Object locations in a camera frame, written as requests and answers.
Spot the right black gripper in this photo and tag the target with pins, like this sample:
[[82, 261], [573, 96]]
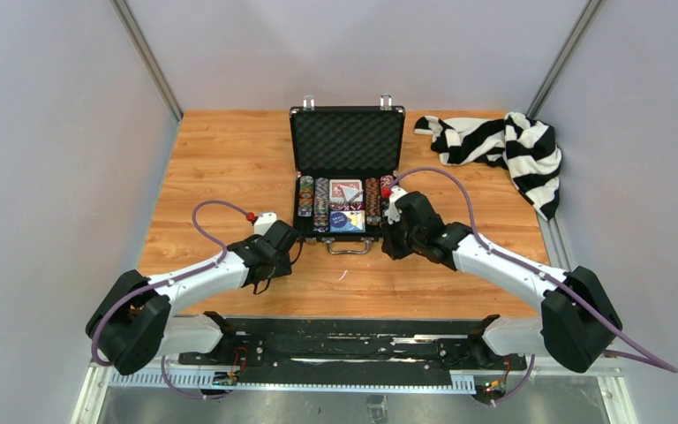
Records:
[[390, 246]]

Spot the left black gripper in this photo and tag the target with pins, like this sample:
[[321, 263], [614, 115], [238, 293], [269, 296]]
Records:
[[283, 268]]

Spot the blue backed playing cards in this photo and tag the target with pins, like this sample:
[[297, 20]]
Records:
[[356, 222]]

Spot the blue small blind button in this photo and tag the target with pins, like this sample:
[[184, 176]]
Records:
[[338, 220]]

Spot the black aluminium poker case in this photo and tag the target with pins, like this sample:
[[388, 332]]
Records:
[[353, 142]]

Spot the clear triangle marker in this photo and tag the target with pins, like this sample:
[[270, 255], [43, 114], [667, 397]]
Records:
[[352, 193]]

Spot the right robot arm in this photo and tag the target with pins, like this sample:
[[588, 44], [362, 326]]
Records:
[[573, 306]]

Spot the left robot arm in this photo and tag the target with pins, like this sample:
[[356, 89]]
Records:
[[142, 317]]

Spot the orange black chip column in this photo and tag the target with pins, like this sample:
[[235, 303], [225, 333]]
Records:
[[372, 201]]

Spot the mixed chip column far left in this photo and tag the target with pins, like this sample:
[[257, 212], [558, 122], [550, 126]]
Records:
[[305, 196]]

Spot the red dice in case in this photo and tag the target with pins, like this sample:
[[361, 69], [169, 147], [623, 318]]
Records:
[[344, 206]]

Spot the blue tan chip column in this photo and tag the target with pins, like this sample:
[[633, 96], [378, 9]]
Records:
[[320, 205]]

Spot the red backed card deck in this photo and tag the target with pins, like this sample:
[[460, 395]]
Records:
[[335, 194]]

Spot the black white striped cloth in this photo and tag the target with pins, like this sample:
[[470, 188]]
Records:
[[526, 148]]

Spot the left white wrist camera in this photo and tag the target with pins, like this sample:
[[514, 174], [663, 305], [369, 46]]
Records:
[[263, 222]]

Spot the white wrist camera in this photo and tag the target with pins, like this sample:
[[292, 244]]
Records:
[[263, 222], [393, 214]]

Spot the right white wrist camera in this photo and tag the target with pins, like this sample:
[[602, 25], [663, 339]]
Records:
[[393, 214]]

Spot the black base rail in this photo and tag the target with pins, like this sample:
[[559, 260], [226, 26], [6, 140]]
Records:
[[368, 356]]

